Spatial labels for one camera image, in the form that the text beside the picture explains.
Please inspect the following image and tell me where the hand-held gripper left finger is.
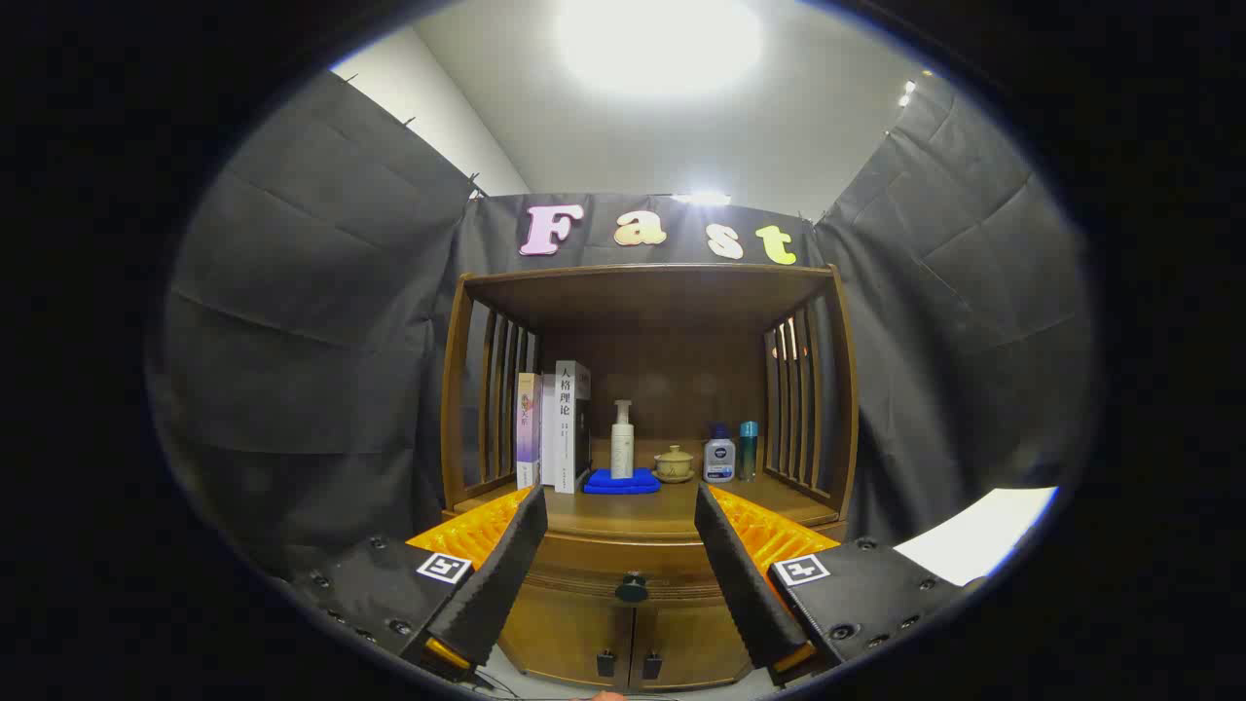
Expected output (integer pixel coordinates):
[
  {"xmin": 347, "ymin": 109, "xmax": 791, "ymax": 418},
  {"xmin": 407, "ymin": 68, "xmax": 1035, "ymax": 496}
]
[{"xmin": 292, "ymin": 485, "xmax": 549, "ymax": 683}]

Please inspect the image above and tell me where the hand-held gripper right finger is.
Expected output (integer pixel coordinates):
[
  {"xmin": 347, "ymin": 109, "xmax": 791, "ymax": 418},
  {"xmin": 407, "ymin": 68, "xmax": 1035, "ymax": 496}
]
[{"xmin": 694, "ymin": 484, "xmax": 974, "ymax": 687}]

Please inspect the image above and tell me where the wooden drawer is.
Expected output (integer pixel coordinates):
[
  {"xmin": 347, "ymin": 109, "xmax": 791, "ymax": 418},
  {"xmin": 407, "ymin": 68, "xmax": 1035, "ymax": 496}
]
[{"xmin": 521, "ymin": 531, "xmax": 741, "ymax": 605}]

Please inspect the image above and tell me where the wooden cabinet door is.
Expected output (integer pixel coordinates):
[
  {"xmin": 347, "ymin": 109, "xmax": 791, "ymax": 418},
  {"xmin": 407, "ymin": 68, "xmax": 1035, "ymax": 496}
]
[
  {"xmin": 501, "ymin": 584, "xmax": 634, "ymax": 687},
  {"xmin": 633, "ymin": 599, "xmax": 752, "ymax": 690}
]

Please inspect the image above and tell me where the wooden countertop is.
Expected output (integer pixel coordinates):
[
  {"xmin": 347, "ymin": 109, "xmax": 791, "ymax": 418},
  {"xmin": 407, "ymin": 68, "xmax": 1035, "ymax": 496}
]
[{"xmin": 450, "ymin": 475, "xmax": 844, "ymax": 542}]

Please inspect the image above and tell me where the wooden cabinet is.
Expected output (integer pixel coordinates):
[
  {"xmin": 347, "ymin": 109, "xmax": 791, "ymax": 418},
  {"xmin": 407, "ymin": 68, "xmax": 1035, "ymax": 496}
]
[{"xmin": 440, "ymin": 263, "xmax": 860, "ymax": 692}]

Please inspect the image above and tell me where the white bottle with blue cap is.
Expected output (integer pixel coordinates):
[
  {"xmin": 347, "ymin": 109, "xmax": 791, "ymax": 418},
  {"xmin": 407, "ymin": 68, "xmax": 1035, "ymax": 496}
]
[{"xmin": 703, "ymin": 424, "xmax": 737, "ymax": 484}]

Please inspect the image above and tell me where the thin white book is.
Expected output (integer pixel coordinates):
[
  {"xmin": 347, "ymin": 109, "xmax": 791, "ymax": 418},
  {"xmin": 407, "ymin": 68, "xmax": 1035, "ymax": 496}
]
[{"xmin": 540, "ymin": 375, "xmax": 558, "ymax": 486}]

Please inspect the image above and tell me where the purple book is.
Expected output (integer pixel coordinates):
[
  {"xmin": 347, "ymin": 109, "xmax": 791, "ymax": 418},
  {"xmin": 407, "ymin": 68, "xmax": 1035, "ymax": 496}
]
[{"xmin": 516, "ymin": 372, "xmax": 542, "ymax": 490}]

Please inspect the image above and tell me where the white and black book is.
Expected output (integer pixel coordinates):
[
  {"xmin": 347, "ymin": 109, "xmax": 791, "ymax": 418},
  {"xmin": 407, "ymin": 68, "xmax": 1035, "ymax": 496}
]
[{"xmin": 554, "ymin": 360, "xmax": 592, "ymax": 495}]

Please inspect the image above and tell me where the blue folded cloth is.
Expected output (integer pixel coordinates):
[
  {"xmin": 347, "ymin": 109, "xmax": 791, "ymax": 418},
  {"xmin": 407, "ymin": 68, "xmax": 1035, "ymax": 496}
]
[{"xmin": 582, "ymin": 467, "xmax": 662, "ymax": 496}]

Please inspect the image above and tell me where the white pump bottle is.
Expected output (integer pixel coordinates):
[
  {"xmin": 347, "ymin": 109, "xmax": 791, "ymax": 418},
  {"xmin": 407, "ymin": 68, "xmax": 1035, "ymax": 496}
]
[{"xmin": 610, "ymin": 399, "xmax": 636, "ymax": 480}]

